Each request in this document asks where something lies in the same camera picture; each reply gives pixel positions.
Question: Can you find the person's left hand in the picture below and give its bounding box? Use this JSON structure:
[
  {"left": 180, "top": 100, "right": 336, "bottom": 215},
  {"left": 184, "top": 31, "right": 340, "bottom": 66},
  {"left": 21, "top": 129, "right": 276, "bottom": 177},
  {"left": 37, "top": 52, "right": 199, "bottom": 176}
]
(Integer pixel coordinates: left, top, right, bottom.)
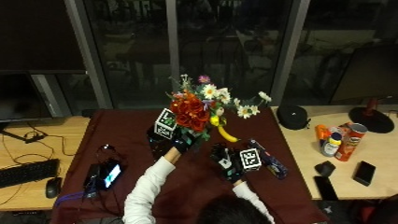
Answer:
[{"left": 170, "top": 125, "right": 200, "bottom": 155}]

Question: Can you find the person's right hand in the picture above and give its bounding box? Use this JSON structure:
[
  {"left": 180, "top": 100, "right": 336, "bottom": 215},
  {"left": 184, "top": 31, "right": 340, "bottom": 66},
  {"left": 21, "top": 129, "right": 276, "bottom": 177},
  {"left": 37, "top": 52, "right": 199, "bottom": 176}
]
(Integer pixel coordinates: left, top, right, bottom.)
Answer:
[{"left": 208, "top": 142, "right": 251, "bottom": 184}]

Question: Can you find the artificial flower bouquet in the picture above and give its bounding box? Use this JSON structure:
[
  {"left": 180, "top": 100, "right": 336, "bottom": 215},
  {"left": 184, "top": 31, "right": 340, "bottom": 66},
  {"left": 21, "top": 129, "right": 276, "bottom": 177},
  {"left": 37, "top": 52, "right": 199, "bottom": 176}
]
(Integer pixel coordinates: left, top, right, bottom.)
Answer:
[{"left": 164, "top": 74, "right": 274, "bottom": 143}]

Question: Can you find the yellow banana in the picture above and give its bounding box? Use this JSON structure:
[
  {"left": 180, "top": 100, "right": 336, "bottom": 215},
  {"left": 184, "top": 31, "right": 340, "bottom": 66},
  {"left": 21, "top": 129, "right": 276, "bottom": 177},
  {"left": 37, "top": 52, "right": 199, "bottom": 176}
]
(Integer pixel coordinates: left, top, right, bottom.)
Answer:
[{"left": 216, "top": 124, "right": 239, "bottom": 144}]

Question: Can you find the white marker cube left glove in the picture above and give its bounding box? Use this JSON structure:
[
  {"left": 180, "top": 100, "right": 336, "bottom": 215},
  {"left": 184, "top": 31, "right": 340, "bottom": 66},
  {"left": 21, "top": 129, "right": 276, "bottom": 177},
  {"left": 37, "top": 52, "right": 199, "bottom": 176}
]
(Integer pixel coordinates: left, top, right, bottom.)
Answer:
[{"left": 152, "top": 107, "right": 179, "bottom": 140}]

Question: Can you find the white marker cube glove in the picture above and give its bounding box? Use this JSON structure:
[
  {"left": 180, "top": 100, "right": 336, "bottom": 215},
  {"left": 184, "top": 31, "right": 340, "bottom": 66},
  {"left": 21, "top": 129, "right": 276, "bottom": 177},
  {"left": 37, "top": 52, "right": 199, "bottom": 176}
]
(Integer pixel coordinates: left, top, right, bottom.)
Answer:
[
  {"left": 238, "top": 147, "right": 263, "bottom": 172},
  {"left": 152, "top": 107, "right": 179, "bottom": 140}
]

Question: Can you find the white marker cube right glove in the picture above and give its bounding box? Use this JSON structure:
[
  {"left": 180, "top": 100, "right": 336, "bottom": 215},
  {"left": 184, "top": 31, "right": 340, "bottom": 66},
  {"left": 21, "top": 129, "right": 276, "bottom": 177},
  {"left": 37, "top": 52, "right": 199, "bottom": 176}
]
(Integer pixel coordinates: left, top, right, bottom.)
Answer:
[{"left": 238, "top": 147, "right": 263, "bottom": 172}]

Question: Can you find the glossy black vase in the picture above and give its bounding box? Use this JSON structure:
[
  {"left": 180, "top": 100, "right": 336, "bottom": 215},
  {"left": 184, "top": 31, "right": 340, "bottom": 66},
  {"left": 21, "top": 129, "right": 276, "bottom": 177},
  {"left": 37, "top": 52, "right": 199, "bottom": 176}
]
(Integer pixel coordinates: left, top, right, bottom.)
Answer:
[{"left": 145, "top": 125, "right": 179, "bottom": 161}]

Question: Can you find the dark red tablecloth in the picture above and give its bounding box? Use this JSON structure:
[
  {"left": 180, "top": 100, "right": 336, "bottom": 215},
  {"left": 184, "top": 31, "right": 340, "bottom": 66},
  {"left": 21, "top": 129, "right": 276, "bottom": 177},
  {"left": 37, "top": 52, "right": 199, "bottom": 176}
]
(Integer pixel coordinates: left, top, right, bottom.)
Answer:
[{"left": 47, "top": 107, "right": 331, "bottom": 224}]

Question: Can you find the dark blue snack packet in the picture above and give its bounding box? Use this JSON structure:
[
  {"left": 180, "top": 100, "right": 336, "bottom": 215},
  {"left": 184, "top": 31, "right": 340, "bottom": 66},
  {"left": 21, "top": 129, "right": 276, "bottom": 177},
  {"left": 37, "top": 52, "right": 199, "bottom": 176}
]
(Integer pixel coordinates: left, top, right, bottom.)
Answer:
[{"left": 247, "top": 138, "right": 290, "bottom": 180}]

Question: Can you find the black round zip case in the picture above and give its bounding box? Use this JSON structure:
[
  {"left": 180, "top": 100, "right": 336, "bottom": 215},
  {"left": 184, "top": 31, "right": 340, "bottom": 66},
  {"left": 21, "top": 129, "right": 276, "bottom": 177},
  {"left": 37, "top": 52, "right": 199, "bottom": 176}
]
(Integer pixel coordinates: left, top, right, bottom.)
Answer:
[{"left": 274, "top": 105, "right": 312, "bottom": 131}]

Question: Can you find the phone with lit screen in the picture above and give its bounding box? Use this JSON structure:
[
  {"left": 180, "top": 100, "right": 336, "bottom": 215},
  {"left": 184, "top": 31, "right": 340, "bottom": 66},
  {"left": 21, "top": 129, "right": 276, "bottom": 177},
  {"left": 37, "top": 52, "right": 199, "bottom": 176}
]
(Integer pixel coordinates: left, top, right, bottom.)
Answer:
[{"left": 99, "top": 159, "right": 123, "bottom": 190}]

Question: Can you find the orange bottle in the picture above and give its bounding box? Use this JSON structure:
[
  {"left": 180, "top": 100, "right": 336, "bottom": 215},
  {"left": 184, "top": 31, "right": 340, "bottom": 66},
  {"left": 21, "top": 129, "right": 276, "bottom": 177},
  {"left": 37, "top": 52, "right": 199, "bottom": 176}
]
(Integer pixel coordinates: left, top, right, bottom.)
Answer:
[{"left": 312, "top": 123, "right": 331, "bottom": 147}]

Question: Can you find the black angular computer mouse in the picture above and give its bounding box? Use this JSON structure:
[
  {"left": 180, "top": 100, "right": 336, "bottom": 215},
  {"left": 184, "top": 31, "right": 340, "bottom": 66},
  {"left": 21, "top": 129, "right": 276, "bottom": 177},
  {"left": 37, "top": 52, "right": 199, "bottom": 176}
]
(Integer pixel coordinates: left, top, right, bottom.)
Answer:
[{"left": 312, "top": 160, "right": 336, "bottom": 178}]

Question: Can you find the white bottle blue cap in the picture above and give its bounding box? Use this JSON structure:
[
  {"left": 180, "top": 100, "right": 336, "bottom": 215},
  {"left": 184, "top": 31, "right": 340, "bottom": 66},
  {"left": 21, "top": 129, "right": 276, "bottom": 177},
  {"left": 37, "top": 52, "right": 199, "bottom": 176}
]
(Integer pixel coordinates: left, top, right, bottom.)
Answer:
[{"left": 319, "top": 132, "right": 343, "bottom": 158}]

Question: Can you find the black box device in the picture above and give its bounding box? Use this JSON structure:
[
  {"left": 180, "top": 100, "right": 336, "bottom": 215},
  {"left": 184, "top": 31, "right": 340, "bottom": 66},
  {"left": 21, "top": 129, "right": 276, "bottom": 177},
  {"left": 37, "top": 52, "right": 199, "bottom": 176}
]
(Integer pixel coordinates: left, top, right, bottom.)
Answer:
[{"left": 82, "top": 163, "right": 103, "bottom": 200}]

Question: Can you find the black smartphone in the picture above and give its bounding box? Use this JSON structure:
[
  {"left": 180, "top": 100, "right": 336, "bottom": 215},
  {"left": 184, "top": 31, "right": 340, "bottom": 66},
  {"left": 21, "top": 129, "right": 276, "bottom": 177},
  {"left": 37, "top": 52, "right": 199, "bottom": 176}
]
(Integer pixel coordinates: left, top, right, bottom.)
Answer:
[
  {"left": 351, "top": 160, "right": 376, "bottom": 188},
  {"left": 312, "top": 175, "right": 339, "bottom": 202}
]

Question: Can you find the red crisps can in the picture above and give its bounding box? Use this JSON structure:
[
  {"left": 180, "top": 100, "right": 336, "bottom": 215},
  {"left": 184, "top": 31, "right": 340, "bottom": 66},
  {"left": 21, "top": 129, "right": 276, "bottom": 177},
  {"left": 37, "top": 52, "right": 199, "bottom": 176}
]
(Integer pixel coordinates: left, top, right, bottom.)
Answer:
[{"left": 332, "top": 122, "right": 369, "bottom": 162}]

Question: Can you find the black keyboard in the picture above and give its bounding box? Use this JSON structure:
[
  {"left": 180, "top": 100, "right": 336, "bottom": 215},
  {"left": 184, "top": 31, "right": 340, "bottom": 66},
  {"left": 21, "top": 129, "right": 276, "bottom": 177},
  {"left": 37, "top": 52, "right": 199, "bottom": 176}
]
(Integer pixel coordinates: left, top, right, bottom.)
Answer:
[{"left": 0, "top": 158, "right": 61, "bottom": 189}]

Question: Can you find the monitor with round black base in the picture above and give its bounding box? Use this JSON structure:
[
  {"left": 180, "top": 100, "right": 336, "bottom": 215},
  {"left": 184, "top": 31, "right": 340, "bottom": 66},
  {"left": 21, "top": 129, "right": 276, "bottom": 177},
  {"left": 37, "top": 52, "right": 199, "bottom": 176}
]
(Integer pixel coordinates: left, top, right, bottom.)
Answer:
[{"left": 330, "top": 40, "right": 398, "bottom": 134}]

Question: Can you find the black computer monitor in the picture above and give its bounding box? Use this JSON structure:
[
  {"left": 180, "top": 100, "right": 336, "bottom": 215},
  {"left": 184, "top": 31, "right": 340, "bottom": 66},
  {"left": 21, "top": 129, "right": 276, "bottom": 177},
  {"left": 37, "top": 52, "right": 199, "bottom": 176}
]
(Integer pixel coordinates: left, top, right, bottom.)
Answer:
[{"left": 0, "top": 69, "right": 86, "bottom": 143}]

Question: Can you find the black looped cable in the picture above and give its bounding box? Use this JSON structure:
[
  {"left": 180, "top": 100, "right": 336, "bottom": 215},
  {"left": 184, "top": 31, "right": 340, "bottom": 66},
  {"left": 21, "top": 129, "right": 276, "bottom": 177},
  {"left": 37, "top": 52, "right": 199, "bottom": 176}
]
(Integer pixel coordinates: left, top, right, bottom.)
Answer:
[{"left": 95, "top": 143, "right": 125, "bottom": 162}]

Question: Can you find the grey window post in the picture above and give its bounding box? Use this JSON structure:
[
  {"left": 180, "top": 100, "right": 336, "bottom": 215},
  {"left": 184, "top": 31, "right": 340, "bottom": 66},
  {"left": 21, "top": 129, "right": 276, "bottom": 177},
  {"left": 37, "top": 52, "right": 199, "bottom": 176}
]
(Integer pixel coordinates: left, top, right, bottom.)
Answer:
[
  {"left": 63, "top": 0, "right": 114, "bottom": 110},
  {"left": 163, "top": 0, "right": 180, "bottom": 84},
  {"left": 268, "top": 0, "right": 312, "bottom": 106}
]

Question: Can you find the purple cable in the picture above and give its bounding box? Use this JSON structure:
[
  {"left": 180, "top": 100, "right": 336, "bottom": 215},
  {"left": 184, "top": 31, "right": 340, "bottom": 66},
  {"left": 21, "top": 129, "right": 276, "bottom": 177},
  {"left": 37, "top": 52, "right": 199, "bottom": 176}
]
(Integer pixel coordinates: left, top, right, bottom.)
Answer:
[{"left": 51, "top": 190, "right": 86, "bottom": 209}]

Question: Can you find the black cable adapter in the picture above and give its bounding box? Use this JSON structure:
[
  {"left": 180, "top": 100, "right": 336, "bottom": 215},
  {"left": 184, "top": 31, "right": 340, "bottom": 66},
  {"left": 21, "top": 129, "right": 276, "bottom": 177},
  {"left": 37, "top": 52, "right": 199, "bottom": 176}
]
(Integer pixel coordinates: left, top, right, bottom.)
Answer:
[{"left": 22, "top": 130, "right": 47, "bottom": 145}]

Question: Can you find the thin black cable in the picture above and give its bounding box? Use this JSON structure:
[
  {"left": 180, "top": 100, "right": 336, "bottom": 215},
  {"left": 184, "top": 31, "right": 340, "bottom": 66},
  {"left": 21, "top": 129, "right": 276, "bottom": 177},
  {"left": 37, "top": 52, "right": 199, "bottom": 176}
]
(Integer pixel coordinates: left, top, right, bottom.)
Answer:
[{"left": 0, "top": 121, "right": 77, "bottom": 206}]

